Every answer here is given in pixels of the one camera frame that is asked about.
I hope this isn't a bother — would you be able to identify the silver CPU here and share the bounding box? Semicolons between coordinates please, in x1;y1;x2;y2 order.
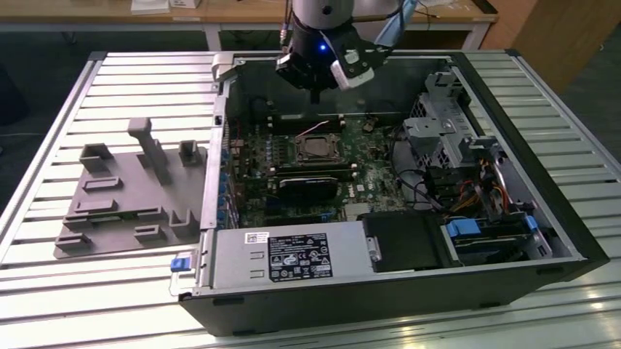
303;139;334;156

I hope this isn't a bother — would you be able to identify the black RAM slot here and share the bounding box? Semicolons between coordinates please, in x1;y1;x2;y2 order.
270;121;345;134

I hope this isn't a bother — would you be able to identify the CPU socket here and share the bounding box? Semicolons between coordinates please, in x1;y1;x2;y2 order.
290;132;346;164

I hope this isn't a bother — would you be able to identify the black drive bay cover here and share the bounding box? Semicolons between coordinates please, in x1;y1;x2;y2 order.
357;210;460;273

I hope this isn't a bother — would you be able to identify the RAM stick with green label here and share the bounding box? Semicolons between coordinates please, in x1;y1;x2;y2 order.
277;113;341;122

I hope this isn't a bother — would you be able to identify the black RAM stick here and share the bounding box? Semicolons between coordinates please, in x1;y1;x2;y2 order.
274;164;353;172

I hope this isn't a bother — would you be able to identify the black graphics card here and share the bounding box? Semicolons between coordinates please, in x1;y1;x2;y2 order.
275;176;339;203

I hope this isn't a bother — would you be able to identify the green motherboard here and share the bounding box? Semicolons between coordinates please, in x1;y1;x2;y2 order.
227;116;405;228

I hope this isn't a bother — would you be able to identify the metal drive cage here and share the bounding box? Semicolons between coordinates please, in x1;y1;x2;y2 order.
401;71;488;169

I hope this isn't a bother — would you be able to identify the silver chipset heatsink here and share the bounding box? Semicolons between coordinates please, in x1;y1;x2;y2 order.
345;203;373;219

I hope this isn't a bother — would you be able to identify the white box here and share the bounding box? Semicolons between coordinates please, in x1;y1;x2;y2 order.
130;0;172;15

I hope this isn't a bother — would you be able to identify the wooden desk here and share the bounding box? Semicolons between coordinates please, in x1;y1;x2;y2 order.
0;0;500;52

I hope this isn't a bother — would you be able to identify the hard disk in blue carrier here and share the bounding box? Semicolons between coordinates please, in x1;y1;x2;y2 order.
442;217;533;267

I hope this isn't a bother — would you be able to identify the grey power supply unit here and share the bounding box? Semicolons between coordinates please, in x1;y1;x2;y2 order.
211;221;378;289

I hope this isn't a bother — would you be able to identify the grey parts rack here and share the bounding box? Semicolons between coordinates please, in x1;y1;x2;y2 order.
52;118;210;260

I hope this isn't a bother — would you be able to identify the wooden cabinet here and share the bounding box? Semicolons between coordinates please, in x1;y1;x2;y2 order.
480;0;621;94

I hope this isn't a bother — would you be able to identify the black open PC case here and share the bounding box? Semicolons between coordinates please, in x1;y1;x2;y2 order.
176;49;612;337

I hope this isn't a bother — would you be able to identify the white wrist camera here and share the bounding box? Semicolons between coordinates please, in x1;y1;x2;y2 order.
329;46;378;92

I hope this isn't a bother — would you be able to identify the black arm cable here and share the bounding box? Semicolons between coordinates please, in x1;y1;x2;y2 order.
375;0;410;27

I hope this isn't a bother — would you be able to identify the black internal wire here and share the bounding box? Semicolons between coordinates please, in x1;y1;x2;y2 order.
395;169;449;212

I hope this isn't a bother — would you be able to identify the grey plastic bracket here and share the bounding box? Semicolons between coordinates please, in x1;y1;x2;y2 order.
465;136;506;161

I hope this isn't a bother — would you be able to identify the coloured wire bundle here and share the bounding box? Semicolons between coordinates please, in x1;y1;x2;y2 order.
456;156;512;219

